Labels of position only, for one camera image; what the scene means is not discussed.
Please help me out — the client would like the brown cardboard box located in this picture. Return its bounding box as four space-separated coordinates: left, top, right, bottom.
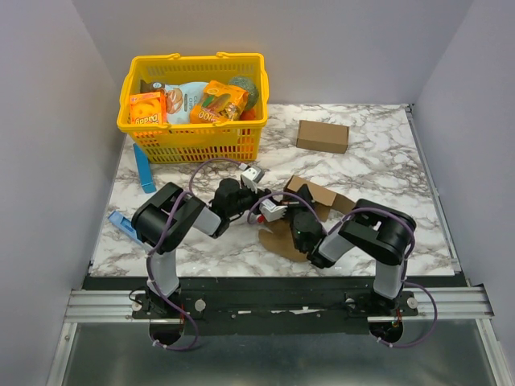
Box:
295 120 350 154
258 175 356 263

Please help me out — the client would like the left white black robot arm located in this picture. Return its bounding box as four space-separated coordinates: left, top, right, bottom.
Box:
131 178 270 319

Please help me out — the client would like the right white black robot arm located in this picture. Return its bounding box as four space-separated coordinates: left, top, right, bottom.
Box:
281 184 417 316

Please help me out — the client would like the tall blue box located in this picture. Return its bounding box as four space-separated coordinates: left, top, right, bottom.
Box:
133 143 156 194

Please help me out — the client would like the small blue flat box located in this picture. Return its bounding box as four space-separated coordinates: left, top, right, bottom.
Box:
108 211 143 246

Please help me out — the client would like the orange Daddy snack box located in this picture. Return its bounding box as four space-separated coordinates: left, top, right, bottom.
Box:
130 91 167 125

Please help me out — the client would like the yellow plastic shopping basket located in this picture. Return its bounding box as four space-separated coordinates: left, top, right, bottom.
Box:
117 52 270 163

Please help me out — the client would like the small orange fruit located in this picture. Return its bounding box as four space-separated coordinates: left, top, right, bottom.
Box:
240 109 256 121

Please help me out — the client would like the orange candy bag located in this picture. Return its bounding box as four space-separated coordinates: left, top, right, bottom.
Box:
190 80 249 124

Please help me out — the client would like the green round melon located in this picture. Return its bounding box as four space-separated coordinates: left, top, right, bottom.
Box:
229 76 260 111

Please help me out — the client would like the light blue chips bag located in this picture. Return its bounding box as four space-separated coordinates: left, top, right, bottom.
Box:
140 80 208 125

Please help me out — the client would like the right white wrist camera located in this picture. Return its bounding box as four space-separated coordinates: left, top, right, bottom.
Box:
258 199 288 222

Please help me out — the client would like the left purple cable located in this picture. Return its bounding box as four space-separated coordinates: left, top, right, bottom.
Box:
145 157 250 351

